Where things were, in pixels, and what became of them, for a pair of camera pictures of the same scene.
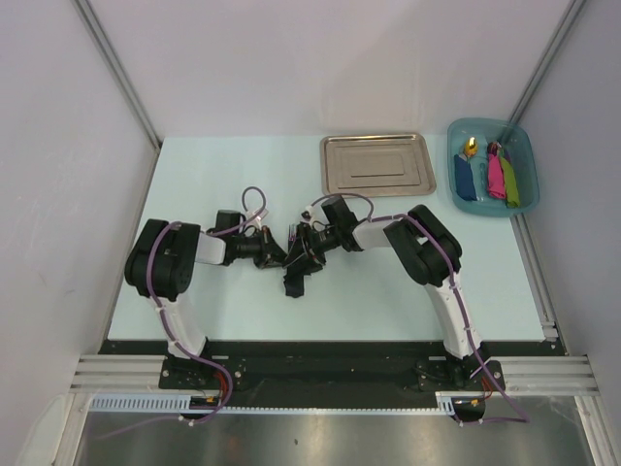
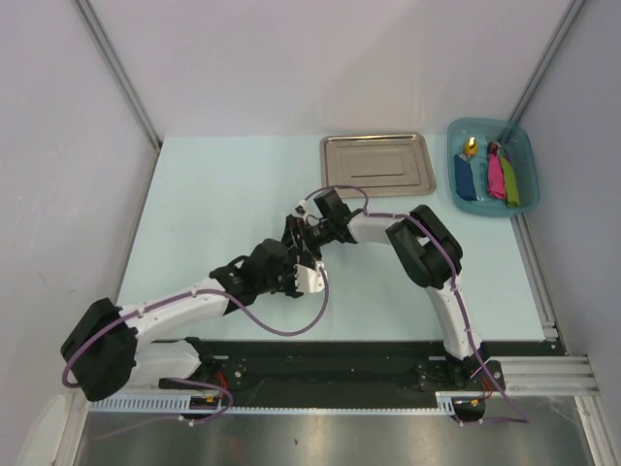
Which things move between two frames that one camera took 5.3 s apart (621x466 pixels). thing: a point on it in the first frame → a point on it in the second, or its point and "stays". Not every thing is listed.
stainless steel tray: [375, 165] stays
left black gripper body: [250, 248] → [285, 280]
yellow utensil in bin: [471, 147] stays
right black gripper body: [321, 242] stays
